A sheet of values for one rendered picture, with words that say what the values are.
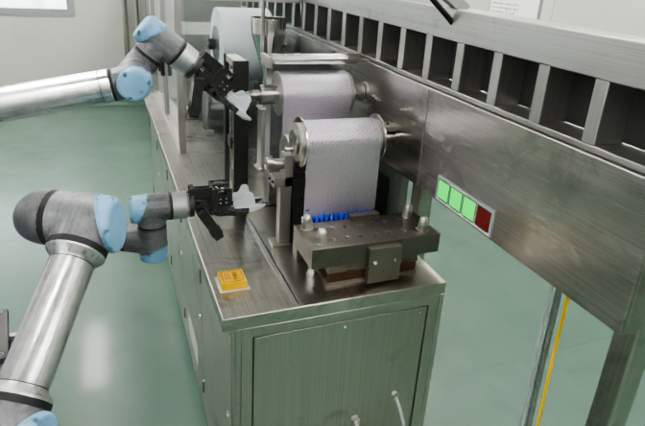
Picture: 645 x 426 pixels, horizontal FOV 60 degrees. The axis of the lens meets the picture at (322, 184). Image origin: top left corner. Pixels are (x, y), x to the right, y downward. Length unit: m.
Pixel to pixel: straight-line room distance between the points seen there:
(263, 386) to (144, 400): 1.05
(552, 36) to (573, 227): 0.39
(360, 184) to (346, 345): 0.48
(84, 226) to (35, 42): 5.98
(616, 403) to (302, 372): 0.78
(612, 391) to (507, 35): 0.84
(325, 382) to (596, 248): 0.88
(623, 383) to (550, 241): 0.37
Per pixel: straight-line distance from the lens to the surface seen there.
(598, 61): 1.16
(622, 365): 1.44
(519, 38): 1.32
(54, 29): 7.05
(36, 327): 1.13
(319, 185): 1.65
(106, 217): 1.17
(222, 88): 1.51
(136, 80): 1.32
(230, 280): 1.57
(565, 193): 1.22
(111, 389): 2.69
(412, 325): 1.72
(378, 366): 1.76
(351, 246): 1.54
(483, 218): 1.42
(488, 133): 1.39
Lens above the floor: 1.75
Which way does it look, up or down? 22 degrees down
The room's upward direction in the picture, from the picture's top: 4 degrees clockwise
